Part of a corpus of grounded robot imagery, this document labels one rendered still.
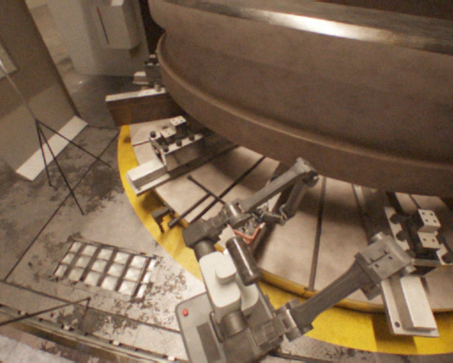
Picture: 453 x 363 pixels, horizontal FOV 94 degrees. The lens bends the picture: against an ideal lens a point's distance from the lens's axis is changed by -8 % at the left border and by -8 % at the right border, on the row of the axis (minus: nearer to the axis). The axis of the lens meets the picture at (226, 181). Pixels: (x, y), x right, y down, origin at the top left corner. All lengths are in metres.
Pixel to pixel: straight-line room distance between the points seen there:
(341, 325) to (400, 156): 1.36
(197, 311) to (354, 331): 1.24
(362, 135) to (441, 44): 0.60
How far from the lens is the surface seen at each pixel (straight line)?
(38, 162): 3.79
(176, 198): 2.23
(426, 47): 1.40
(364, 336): 2.31
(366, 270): 0.62
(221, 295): 0.86
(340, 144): 1.62
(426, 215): 1.95
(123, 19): 4.78
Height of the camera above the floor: 2.04
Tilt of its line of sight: 48 degrees down
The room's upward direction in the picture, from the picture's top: straight up
